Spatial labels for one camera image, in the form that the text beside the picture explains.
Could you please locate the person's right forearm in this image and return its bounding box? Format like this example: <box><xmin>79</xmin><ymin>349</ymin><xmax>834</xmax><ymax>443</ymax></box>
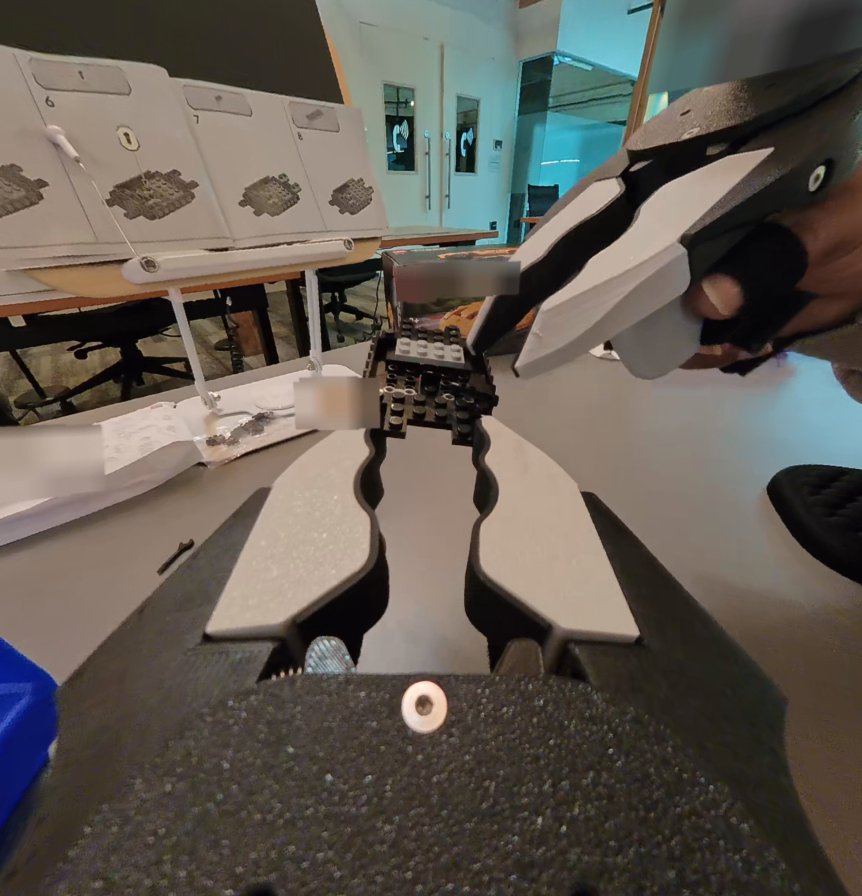
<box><xmin>833</xmin><ymin>297</ymin><xmax>862</xmax><ymax>415</ymax></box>

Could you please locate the grey desk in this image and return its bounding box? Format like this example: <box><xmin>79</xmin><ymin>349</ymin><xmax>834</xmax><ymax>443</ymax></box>
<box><xmin>0</xmin><ymin>336</ymin><xmax>862</xmax><ymax>896</ymax></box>

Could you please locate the black toy brick car chassis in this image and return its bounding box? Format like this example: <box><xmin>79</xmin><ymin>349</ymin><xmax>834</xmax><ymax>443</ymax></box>
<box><xmin>363</xmin><ymin>316</ymin><xmax>499</xmax><ymax>445</ymax></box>

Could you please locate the black office chair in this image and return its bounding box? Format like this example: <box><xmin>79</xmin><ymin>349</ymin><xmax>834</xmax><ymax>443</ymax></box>
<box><xmin>312</xmin><ymin>269</ymin><xmax>383</xmax><ymax>344</ymax></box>
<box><xmin>11</xmin><ymin>318</ymin><xmax>194</xmax><ymax>421</ymax></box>
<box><xmin>518</xmin><ymin>183</ymin><xmax>561</xmax><ymax>242</ymax></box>

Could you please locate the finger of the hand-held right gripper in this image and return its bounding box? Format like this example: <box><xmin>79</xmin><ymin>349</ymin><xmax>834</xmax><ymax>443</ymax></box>
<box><xmin>468</xmin><ymin>178</ymin><xmax>631</xmax><ymax>351</ymax></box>
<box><xmin>513</xmin><ymin>148</ymin><xmax>775</xmax><ymax>380</ymax></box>

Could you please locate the wooden office table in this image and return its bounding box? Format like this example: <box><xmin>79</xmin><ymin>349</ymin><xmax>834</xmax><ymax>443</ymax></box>
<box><xmin>378</xmin><ymin>225</ymin><xmax>502</xmax><ymax>252</ymax></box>
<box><xmin>0</xmin><ymin>276</ymin><xmax>292</xmax><ymax>428</ymax></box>

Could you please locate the dark panel with wooden edge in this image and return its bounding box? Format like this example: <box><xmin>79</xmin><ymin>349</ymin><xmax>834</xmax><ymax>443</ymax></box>
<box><xmin>0</xmin><ymin>0</ymin><xmax>355</xmax><ymax>106</ymax></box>

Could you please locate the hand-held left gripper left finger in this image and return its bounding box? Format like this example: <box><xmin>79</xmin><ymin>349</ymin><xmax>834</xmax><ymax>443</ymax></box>
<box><xmin>205</xmin><ymin>428</ymin><xmax>388</xmax><ymax>641</ymax></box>

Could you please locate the white book stand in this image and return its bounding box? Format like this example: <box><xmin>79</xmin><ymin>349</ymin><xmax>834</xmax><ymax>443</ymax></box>
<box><xmin>25</xmin><ymin>126</ymin><xmax>390</xmax><ymax>414</ymax></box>

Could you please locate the black mesh chair cushion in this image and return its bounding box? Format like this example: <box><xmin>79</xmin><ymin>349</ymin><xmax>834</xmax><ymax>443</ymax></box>
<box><xmin>767</xmin><ymin>463</ymin><xmax>862</xmax><ymax>589</ymax></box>

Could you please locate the white paper bag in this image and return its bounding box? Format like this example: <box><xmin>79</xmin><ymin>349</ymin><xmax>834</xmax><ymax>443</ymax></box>
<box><xmin>0</xmin><ymin>402</ymin><xmax>320</xmax><ymax>554</ymax></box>

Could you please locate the phone booth door sign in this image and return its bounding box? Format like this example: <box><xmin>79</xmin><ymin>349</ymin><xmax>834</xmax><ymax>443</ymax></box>
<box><xmin>455</xmin><ymin>94</ymin><xmax>481</xmax><ymax>175</ymax></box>
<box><xmin>382</xmin><ymin>83</ymin><xmax>418</xmax><ymax>172</ymax></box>

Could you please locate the small blue plastic bin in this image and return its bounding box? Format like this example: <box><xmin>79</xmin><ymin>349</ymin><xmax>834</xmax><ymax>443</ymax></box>
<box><xmin>0</xmin><ymin>623</ymin><xmax>59</xmax><ymax>883</ymax></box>

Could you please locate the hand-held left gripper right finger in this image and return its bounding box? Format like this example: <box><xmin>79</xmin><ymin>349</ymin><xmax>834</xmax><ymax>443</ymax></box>
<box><xmin>469</xmin><ymin>419</ymin><xmax>642</xmax><ymax>646</ymax></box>

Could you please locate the instruction booklet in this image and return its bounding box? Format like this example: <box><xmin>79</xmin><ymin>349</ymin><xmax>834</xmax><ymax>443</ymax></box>
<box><xmin>0</xmin><ymin>41</ymin><xmax>390</xmax><ymax>270</ymax></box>

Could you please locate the toy set box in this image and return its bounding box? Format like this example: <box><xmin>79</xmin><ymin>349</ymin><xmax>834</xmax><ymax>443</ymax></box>
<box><xmin>382</xmin><ymin>245</ymin><xmax>544</xmax><ymax>365</ymax></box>

